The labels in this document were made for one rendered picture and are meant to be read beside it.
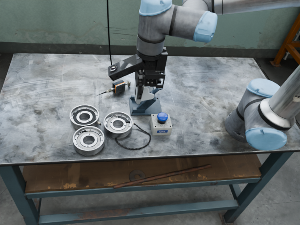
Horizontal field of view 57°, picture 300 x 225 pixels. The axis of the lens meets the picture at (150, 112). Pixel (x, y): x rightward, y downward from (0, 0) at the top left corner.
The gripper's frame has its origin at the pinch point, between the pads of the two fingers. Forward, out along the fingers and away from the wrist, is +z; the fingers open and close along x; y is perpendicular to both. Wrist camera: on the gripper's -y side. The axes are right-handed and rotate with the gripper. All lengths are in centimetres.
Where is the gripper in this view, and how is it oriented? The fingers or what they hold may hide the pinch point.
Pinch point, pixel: (135, 100)
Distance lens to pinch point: 91.1
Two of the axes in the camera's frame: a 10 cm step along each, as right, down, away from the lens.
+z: -1.2, 6.8, 7.2
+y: 9.8, -0.2, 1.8
